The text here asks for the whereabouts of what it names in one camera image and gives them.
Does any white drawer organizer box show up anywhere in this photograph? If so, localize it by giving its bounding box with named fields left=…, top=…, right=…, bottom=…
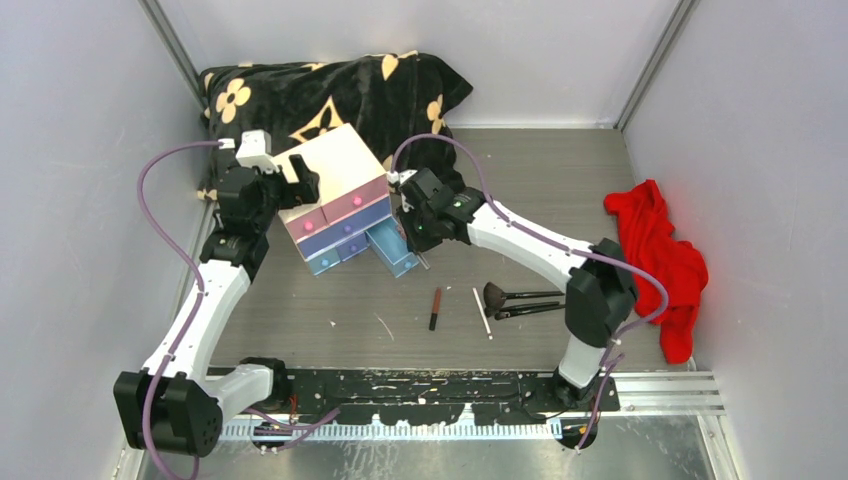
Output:
left=272, top=123, right=393, bottom=278

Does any blue drawer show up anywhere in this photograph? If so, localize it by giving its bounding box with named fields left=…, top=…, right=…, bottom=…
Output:
left=306, top=248, right=341, bottom=276
left=366, top=217, right=419, bottom=278

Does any pink drawer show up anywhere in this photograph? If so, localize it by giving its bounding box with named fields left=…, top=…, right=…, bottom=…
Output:
left=321, top=176, right=389, bottom=224
left=280, top=208, right=328, bottom=243

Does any red makeup pencil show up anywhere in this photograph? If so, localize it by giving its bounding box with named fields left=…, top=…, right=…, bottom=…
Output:
left=428, top=287, right=442, bottom=331

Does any large powder brush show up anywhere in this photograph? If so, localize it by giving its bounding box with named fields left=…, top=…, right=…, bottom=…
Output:
left=483, top=282, right=563, bottom=317

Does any white makeup pencil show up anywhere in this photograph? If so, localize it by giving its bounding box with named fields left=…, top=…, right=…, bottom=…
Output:
left=471, top=287, right=493, bottom=341

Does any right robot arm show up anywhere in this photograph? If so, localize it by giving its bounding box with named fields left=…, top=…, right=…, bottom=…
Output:
left=387, top=168, right=638, bottom=411

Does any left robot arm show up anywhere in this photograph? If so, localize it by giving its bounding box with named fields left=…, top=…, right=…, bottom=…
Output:
left=113, top=154, right=320, bottom=457

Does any black makeup brush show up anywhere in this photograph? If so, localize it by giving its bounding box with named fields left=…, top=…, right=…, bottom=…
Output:
left=493, top=302, right=565, bottom=321

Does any black floral plush blanket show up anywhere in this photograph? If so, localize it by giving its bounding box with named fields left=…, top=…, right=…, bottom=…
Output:
left=196, top=50, right=473, bottom=190

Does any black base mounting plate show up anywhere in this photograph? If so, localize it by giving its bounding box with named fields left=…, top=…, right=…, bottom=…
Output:
left=254, top=368, right=620, bottom=426

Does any red cloth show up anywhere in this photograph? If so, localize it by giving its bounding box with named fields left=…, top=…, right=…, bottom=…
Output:
left=603, top=179, right=709, bottom=364

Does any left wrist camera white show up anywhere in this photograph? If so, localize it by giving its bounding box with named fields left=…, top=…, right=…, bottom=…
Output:
left=218, top=129, right=276, bottom=174

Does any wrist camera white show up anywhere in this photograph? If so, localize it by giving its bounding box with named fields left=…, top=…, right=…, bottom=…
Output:
left=386, top=169, right=417, bottom=190
left=218, top=129, right=276, bottom=174

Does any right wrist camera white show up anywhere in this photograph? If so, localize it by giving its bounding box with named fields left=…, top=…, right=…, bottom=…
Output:
left=386, top=169, right=417, bottom=190

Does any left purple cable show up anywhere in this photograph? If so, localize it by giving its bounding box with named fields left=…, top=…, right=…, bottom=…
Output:
left=136, top=139, right=340, bottom=480

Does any purple cable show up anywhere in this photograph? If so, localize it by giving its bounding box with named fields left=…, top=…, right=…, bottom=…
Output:
left=389, top=133, right=672, bottom=452
left=136, top=139, right=340, bottom=480

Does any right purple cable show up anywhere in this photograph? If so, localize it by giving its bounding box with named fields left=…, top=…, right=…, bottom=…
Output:
left=389, top=133, right=672, bottom=452

